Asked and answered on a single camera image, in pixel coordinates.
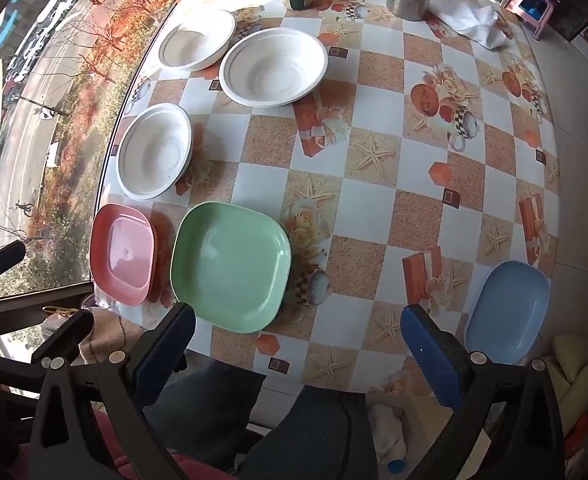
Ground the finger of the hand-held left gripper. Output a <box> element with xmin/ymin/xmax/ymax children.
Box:
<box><xmin>30</xmin><ymin>309</ymin><xmax>95</xmax><ymax>367</ymax></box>
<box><xmin>0</xmin><ymin>240</ymin><xmax>27</xmax><ymax>303</ymax></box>

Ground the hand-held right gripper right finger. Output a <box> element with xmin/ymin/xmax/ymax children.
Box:
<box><xmin>400</xmin><ymin>302</ymin><xmax>567</xmax><ymax>480</ymax></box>

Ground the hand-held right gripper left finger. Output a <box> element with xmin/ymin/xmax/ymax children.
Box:
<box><xmin>28</xmin><ymin>302</ymin><xmax>197</xmax><ymax>480</ymax></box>

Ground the blue square plate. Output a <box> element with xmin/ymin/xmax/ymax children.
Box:
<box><xmin>464</xmin><ymin>260</ymin><xmax>551</xmax><ymax>367</ymax></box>

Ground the pink square plate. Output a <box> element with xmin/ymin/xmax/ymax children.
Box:
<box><xmin>90</xmin><ymin>204</ymin><xmax>159</xmax><ymax>306</ymax></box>

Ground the green square plate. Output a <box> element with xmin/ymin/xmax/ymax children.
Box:
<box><xmin>170</xmin><ymin>201</ymin><xmax>293</xmax><ymax>334</ymax></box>

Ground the white bowl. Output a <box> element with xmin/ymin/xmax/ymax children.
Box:
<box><xmin>219</xmin><ymin>28</ymin><xmax>329</xmax><ymax>108</ymax></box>
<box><xmin>116</xmin><ymin>103</ymin><xmax>193</xmax><ymax>202</ymax></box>
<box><xmin>158</xmin><ymin>8</ymin><xmax>237</xmax><ymax>72</ymax></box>

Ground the beige knitted bag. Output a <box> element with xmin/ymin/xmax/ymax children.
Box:
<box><xmin>41</xmin><ymin>305</ymin><xmax>142</xmax><ymax>366</ymax></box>

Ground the white cloth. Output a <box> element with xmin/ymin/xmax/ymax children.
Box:
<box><xmin>369</xmin><ymin>402</ymin><xmax>407</xmax><ymax>473</ymax></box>

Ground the cream sofa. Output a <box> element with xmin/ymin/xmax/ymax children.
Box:
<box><xmin>544</xmin><ymin>332</ymin><xmax>588</xmax><ymax>461</ymax></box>

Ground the white crumpled tissue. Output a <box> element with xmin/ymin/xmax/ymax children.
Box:
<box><xmin>426</xmin><ymin>0</ymin><xmax>507</xmax><ymax>50</ymax></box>

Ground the pink plastic stool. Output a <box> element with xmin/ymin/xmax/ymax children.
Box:
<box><xmin>505</xmin><ymin>0</ymin><xmax>557</xmax><ymax>41</ymax></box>

